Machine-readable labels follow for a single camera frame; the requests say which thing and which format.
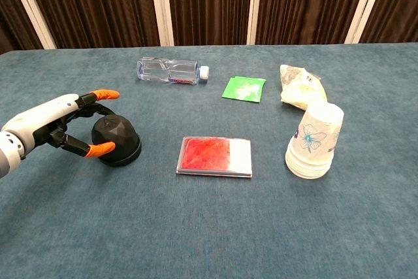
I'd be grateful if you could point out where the black jar lid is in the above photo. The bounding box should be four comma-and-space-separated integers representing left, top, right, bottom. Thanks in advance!
97, 135, 143, 168

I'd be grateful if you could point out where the blue felt table cover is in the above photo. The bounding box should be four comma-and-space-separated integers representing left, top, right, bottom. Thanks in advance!
0, 42, 418, 279

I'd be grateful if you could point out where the clear case with red contents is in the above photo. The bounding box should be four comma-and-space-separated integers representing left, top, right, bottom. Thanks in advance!
176, 136, 254, 179

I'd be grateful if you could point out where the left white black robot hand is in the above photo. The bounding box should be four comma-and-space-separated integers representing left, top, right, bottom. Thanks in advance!
1, 89, 121, 159

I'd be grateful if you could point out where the clear plastic water bottle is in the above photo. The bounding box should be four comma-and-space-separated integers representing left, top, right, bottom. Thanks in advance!
136, 57, 210, 86

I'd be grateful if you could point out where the green foil sachet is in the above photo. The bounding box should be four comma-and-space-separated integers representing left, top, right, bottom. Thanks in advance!
221, 76, 267, 103

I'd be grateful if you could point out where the black jar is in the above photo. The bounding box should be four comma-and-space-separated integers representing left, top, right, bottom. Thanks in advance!
91, 114, 140, 155

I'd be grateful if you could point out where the white frame post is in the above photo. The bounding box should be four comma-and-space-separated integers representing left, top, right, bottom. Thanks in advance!
3, 0, 57, 50
148, 0, 175, 47
246, 0, 265, 46
344, 0, 382, 44

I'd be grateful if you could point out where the dark brown pleated curtain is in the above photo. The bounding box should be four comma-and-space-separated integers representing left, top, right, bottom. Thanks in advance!
21, 0, 161, 49
0, 0, 44, 55
165, 0, 254, 46
359, 0, 418, 44
255, 0, 374, 46

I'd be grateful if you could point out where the beige snack bag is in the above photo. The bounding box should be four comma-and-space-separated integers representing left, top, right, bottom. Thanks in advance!
279, 64, 328, 110

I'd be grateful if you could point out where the stack of white paper cups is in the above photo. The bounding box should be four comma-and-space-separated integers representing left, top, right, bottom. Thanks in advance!
285, 102, 345, 180

